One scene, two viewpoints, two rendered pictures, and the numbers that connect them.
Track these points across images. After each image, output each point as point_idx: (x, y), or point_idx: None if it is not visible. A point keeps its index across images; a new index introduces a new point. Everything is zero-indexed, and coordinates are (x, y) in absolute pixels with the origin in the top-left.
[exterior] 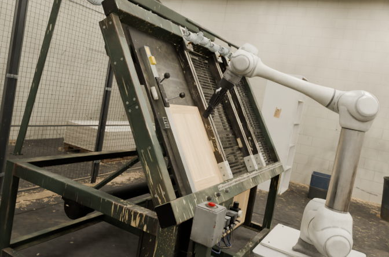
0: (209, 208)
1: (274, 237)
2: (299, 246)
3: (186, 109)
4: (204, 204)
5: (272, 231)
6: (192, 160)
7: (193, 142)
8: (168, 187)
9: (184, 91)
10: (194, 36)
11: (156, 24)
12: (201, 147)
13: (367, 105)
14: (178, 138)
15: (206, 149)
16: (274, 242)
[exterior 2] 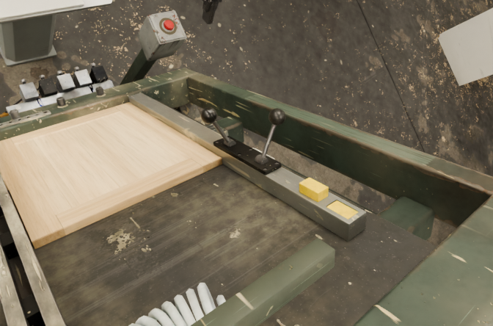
0: (175, 23)
1: (45, 0)
2: None
3: (120, 194)
4: (174, 34)
5: (24, 11)
6: (119, 128)
7: (103, 151)
8: (205, 77)
9: (100, 264)
10: (152, 319)
11: (411, 281)
12: (64, 158)
13: None
14: (176, 122)
15: (36, 166)
16: None
